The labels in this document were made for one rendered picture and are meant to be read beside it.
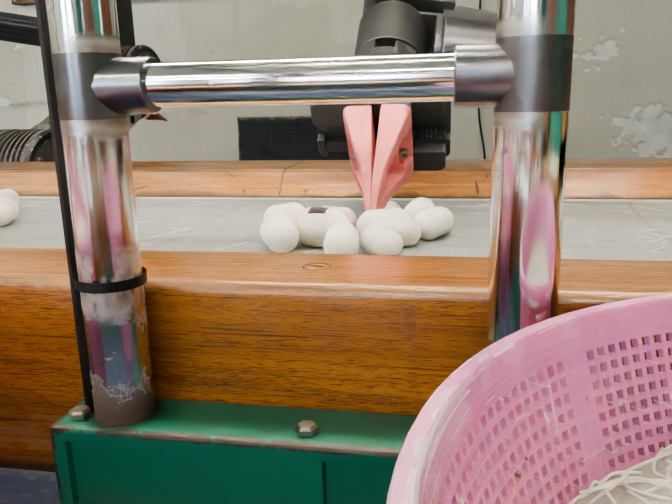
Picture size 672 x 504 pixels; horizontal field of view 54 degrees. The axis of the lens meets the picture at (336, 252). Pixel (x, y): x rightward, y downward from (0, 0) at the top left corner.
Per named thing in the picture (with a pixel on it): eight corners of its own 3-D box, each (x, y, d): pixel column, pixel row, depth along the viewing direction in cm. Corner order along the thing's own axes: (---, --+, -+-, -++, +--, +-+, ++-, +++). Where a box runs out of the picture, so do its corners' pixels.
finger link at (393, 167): (404, 184, 41) (412, 84, 46) (292, 184, 42) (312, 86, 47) (408, 248, 46) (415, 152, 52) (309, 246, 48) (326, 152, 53)
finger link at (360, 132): (443, 184, 40) (446, 83, 46) (329, 184, 42) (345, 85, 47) (443, 249, 46) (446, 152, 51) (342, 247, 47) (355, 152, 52)
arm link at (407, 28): (357, 46, 59) (362, -11, 54) (434, 55, 58) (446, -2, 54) (349, 98, 55) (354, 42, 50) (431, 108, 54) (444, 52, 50)
